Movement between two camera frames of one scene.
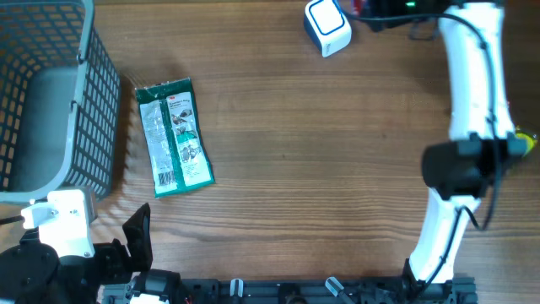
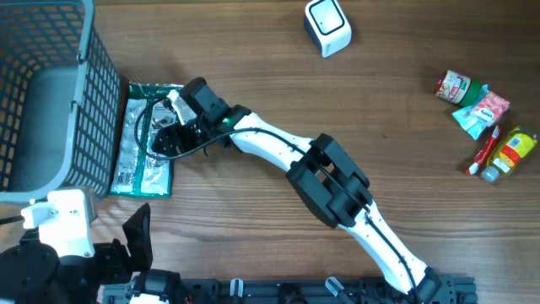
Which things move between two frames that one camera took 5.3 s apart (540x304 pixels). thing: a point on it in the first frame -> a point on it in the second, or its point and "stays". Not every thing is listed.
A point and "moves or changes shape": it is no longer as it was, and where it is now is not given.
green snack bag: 175,142 moves or changes shape
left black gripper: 121,265 stays
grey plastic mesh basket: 61,105 stays
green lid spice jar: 358,6 moves or changes shape
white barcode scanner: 326,26 stays
